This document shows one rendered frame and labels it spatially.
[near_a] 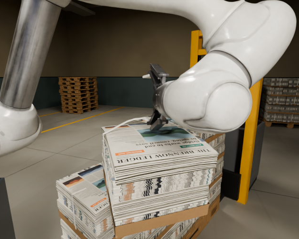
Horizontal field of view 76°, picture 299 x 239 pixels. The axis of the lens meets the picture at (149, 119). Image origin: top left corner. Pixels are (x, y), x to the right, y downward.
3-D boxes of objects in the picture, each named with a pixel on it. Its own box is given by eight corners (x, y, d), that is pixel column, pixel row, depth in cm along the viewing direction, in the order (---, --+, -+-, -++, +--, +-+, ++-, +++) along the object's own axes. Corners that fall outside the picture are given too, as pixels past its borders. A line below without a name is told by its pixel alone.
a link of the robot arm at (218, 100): (181, 135, 42) (220, 94, 44) (230, 159, 27) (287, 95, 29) (148, 99, 39) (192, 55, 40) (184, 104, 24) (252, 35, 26)
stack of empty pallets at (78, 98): (81, 107, 833) (79, 77, 804) (99, 108, 809) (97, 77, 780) (60, 113, 717) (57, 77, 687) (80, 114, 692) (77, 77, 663)
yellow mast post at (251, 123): (236, 201, 215) (256, 20, 174) (238, 197, 221) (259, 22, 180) (245, 205, 209) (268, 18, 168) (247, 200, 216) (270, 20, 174)
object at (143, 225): (107, 198, 65) (107, 187, 64) (184, 183, 74) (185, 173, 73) (114, 239, 51) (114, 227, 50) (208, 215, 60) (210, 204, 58)
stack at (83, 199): (68, 300, 120) (53, 179, 102) (173, 206, 206) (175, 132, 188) (106, 358, 96) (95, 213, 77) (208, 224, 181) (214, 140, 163)
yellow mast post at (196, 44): (184, 180, 257) (191, 31, 216) (188, 178, 264) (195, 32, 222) (191, 183, 251) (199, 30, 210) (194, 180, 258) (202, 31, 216)
